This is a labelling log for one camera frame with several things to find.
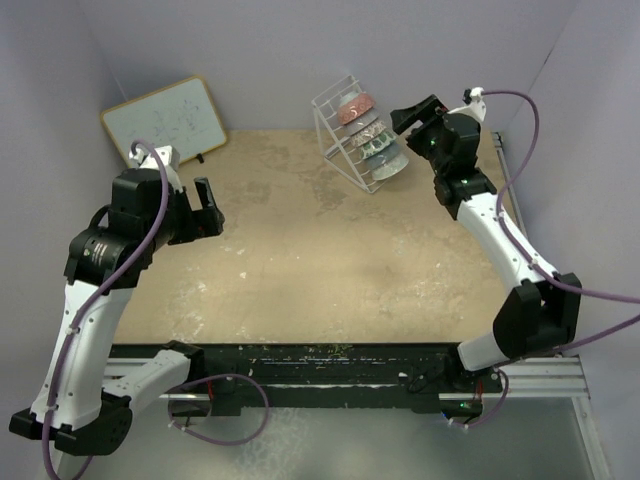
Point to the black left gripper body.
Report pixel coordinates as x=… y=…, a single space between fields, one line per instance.
x=186 y=223

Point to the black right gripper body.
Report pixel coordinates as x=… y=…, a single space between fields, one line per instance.
x=426 y=141

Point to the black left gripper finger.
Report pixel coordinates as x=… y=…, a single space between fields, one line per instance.
x=205 y=194
x=211 y=222

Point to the green leaf pattern bowl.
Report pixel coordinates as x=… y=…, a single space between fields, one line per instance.
x=376 y=145

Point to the white lattice pattern bowl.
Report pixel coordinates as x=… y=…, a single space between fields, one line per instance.
x=368 y=133

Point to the white green patterned bowl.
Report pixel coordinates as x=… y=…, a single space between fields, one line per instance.
x=390 y=168

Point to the grey leaf pattern bowl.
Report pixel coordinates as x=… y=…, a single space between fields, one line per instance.
x=353 y=105

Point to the white wire dish rack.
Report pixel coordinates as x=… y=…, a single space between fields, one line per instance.
x=334 y=142

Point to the red rimmed dotted bowl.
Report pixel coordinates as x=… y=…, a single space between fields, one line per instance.
x=383 y=157

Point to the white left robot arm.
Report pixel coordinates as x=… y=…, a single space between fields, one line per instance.
x=76 y=409

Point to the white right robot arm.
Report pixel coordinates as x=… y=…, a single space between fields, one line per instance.
x=541 y=308

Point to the wood framed whiteboard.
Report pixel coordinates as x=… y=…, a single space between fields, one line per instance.
x=182 y=115

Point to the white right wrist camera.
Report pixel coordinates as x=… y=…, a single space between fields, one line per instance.
x=473 y=104

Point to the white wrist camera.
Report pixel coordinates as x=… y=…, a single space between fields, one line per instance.
x=473 y=104
x=167 y=155

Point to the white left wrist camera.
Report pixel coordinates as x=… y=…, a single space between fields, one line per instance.
x=167 y=155

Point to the black aluminium mounting rail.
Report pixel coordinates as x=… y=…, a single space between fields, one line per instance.
x=421 y=377

